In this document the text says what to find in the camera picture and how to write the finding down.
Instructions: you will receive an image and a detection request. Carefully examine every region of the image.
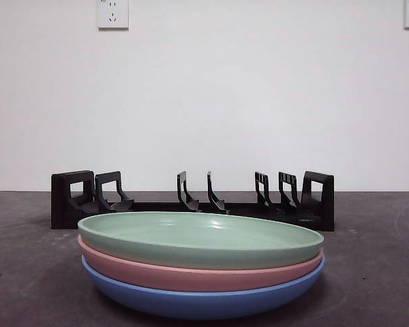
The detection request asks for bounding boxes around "green plate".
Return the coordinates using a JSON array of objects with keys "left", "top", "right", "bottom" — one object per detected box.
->
[{"left": 77, "top": 211, "right": 324, "bottom": 270}]

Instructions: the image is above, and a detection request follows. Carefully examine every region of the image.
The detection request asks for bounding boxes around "pink plate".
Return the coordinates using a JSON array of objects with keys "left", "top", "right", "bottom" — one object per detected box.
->
[{"left": 77, "top": 236, "right": 324, "bottom": 292}]

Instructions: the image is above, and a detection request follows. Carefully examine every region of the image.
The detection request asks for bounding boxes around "blue plate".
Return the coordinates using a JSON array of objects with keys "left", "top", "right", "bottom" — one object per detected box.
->
[{"left": 81, "top": 255, "right": 327, "bottom": 320}]

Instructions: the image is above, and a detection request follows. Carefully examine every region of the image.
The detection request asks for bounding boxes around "black plate rack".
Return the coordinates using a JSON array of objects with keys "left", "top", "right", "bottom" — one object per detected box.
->
[{"left": 50, "top": 170, "right": 335, "bottom": 232}]

